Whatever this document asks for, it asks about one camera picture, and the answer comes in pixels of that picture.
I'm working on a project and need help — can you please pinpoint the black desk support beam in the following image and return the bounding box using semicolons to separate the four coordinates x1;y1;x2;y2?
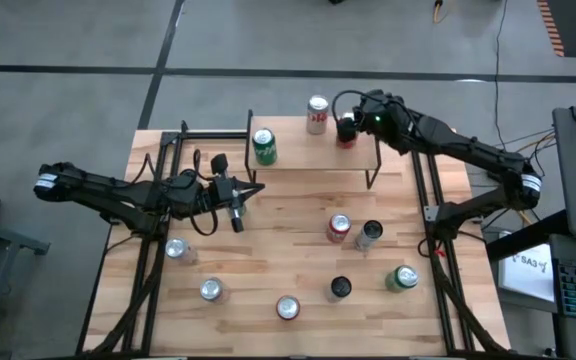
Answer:
485;208;569;262

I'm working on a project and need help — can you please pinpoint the grey side table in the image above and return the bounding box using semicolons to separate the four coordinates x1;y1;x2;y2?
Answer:
0;213;52;360

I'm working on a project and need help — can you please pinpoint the black floor cable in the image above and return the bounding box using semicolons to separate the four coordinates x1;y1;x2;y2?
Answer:
490;0;512;146

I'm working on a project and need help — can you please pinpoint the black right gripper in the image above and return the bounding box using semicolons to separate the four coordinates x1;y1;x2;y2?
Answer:
337;89;412;144

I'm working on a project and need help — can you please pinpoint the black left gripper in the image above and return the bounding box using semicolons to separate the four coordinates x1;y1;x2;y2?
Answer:
198;154;265;234

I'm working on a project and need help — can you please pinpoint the red Fanta can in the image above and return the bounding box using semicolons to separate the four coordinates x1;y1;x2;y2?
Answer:
275;294;302;322
335;110;360;151
326;213;353;245

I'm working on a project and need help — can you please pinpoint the white paper sign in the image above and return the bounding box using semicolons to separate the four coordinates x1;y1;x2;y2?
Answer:
496;242;557;304

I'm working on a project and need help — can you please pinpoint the silver Diet Coke can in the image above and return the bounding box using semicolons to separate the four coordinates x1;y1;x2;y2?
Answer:
306;94;330;136

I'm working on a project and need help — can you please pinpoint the wooden shelf black metal frame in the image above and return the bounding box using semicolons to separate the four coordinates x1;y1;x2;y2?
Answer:
244;108;383;190

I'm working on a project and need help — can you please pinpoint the black aluminium table frame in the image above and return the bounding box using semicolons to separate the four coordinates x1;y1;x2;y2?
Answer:
75;118;512;360

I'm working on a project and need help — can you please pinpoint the silver Celsius Arctic Vibe can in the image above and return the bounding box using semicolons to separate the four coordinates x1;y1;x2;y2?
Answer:
325;274;354;304

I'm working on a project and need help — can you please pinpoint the silver beverage can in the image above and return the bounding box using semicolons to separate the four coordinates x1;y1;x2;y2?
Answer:
198;276;229;304
164;237;199;266

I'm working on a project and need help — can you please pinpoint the slim Celsius can black lid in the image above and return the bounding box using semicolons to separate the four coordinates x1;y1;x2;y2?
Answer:
353;218;385;252

